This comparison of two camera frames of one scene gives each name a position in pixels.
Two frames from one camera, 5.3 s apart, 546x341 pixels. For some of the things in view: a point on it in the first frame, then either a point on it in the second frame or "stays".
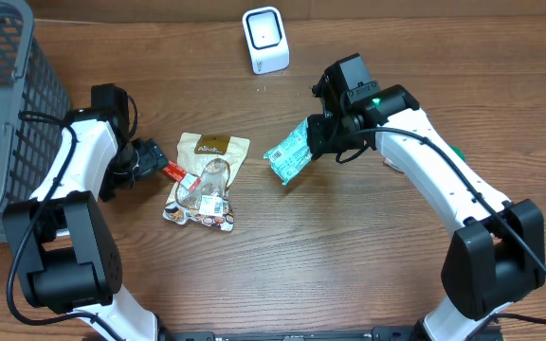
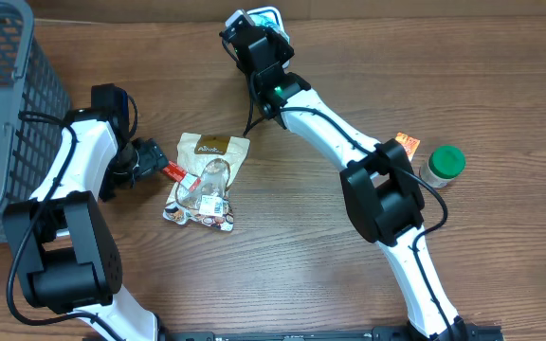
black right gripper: x=318 y=137 → x=252 y=36
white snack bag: x=213 y=159 stays
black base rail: x=386 y=334 stays
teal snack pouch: x=289 y=158 → x=267 y=18
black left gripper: x=154 y=159 stays
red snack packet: x=174 y=170 stays
